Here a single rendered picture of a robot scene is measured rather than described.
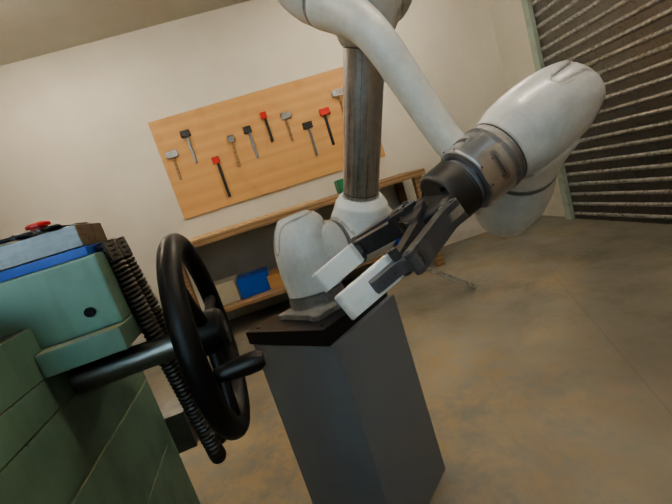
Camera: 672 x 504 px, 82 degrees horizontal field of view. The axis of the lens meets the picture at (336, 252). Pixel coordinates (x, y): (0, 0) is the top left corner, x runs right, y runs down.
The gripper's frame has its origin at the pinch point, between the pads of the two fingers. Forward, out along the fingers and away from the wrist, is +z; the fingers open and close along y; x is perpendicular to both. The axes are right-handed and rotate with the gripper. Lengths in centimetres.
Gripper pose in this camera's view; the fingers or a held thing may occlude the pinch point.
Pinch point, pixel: (336, 288)
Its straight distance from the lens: 45.5
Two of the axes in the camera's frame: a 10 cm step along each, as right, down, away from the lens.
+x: 6.0, 7.7, 2.2
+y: 2.2, 1.0, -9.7
